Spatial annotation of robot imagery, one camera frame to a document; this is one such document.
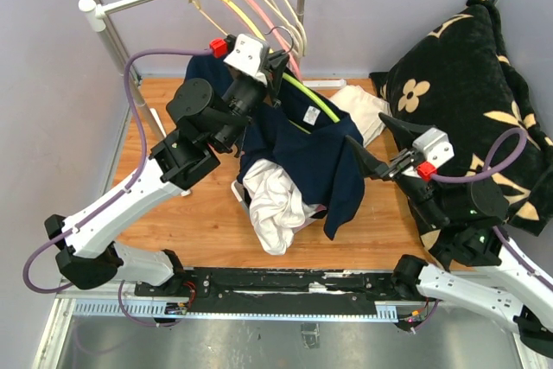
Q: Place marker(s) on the metal clothes rack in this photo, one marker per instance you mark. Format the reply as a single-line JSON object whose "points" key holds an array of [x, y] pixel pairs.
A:
{"points": [[98, 15]]}

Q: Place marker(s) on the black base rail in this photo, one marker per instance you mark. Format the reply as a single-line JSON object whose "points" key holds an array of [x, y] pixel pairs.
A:
{"points": [[279, 292]]}

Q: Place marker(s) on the green hanger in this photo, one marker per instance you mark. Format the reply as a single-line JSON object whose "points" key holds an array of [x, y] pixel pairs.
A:
{"points": [[314, 97]]}

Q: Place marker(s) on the navy blue t shirt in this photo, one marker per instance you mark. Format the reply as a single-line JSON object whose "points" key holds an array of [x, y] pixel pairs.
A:
{"points": [[309, 141]]}

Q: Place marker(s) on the pink t shirt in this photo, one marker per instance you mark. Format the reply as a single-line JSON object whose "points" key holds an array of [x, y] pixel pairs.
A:
{"points": [[320, 212]]}

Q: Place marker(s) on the pink white hanger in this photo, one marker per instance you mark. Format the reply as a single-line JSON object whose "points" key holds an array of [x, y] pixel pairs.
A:
{"points": [[270, 14]]}

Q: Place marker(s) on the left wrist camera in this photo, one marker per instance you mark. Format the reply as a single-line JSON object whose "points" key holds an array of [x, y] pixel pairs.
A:
{"points": [[245, 53]]}

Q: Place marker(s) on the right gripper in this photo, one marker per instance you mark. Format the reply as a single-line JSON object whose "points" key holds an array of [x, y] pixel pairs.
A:
{"points": [[404, 133]]}

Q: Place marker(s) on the white t shirt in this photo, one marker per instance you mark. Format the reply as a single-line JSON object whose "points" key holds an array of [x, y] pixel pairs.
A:
{"points": [[276, 207]]}

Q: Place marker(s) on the white plastic basket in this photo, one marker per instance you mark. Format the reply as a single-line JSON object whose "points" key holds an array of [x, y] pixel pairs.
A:
{"points": [[240, 194]]}

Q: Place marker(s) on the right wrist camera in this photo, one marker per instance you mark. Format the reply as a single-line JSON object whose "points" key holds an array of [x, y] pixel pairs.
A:
{"points": [[435, 149]]}

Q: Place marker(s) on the yellow hanger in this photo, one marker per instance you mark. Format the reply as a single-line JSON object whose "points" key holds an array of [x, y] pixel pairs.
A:
{"points": [[238, 13]]}

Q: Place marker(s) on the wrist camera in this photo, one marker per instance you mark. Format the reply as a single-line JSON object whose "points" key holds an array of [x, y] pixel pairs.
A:
{"points": [[245, 53], [435, 149]]}

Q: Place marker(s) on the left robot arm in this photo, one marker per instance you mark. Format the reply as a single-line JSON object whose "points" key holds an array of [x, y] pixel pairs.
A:
{"points": [[206, 125]]}

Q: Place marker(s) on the black floral blanket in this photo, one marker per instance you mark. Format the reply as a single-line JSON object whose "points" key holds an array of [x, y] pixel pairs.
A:
{"points": [[458, 78]]}

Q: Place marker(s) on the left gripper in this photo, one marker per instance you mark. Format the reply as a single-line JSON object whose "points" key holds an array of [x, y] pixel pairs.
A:
{"points": [[275, 68]]}

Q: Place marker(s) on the folded cream cloth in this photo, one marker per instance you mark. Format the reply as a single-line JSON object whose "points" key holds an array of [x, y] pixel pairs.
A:
{"points": [[364, 109]]}

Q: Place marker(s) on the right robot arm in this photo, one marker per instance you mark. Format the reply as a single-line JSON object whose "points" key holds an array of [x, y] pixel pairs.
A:
{"points": [[478, 266]]}

